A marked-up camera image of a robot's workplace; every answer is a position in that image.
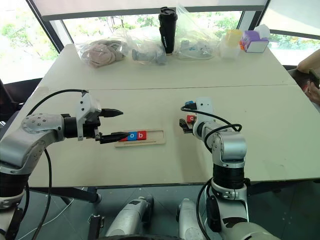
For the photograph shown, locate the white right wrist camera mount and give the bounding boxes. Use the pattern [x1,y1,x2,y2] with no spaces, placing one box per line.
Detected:
[195,97,216,124]

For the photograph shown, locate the white translucent container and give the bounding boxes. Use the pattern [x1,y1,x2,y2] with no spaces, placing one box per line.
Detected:
[219,37,241,60]

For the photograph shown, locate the bagged grey plastic parts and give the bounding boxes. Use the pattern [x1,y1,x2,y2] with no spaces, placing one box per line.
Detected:
[124,26,168,66]

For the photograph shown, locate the white floor cable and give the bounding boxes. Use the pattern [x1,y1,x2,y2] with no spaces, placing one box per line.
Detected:
[23,197,75,238]

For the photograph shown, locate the dark chair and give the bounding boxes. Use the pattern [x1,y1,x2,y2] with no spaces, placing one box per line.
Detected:
[0,78,42,128]

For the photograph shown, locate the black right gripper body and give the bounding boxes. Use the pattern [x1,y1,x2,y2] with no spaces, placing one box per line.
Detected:
[184,121,196,134]

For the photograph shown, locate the clear bag with white parts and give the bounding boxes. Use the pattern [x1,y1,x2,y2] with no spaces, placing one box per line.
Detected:
[174,2,222,61]

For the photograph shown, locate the silver robot left leg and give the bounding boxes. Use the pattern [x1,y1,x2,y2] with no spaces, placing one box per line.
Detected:
[104,194,155,238]

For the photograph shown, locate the bagged pink plush toy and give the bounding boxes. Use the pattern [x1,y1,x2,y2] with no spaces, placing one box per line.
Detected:
[79,38,128,69]

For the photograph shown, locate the person's hand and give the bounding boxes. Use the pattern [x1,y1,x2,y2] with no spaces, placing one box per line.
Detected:
[306,79,320,105]

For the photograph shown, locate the silver robot leg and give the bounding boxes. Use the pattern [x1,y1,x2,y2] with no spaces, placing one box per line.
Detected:
[104,194,155,238]
[175,198,210,238]

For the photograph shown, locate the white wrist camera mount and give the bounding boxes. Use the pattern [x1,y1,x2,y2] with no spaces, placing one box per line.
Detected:
[195,97,216,124]
[75,91,103,141]

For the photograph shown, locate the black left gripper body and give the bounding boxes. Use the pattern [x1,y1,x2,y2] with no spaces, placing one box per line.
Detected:
[82,116,103,141]

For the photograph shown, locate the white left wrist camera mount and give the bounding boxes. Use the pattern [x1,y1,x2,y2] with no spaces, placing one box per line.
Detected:
[75,91,103,141]

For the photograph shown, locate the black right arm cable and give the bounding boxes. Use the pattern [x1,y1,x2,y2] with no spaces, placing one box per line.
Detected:
[180,104,243,154]

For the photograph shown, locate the purple tissue box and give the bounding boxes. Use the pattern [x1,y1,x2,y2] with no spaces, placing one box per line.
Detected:
[239,24,271,54]

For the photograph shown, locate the black travel tumbler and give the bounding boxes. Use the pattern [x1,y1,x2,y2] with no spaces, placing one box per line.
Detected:
[157,6,179,57]

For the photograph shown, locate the yellow plastic cup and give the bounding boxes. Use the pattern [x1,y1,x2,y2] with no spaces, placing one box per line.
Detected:
[225,28,244,48]

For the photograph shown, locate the wooden letter tray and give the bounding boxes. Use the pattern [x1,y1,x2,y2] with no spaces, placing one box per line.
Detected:
[114,128,167,148]

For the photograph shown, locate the silver robot right leg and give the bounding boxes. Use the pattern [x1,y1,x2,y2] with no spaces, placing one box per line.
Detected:
[175,198,210,238]

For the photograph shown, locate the black table frame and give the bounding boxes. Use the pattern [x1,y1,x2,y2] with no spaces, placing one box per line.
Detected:
[27,185,103,205]

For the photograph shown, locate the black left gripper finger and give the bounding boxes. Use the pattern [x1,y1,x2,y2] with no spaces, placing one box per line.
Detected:
[99,131,130,145]
[101,108,124,119]

